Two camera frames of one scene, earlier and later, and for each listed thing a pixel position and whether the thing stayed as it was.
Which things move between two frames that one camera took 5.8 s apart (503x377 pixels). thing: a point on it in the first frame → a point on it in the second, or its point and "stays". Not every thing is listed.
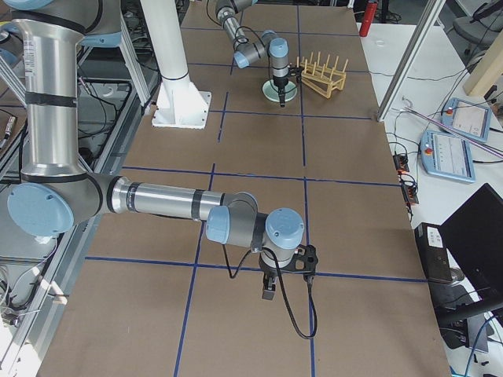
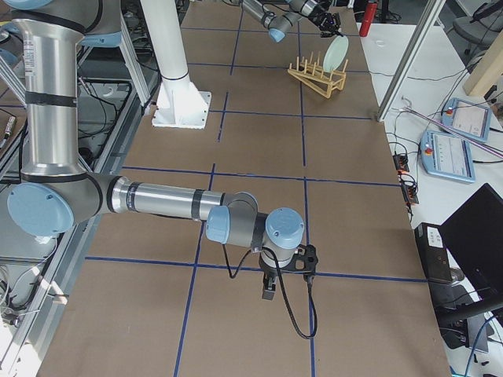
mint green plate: (271, 91) → (335, 53)
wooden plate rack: (322, 78) stays
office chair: (482, 27) stays
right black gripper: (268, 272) stays
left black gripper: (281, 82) → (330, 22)
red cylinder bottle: (370, 12) stays
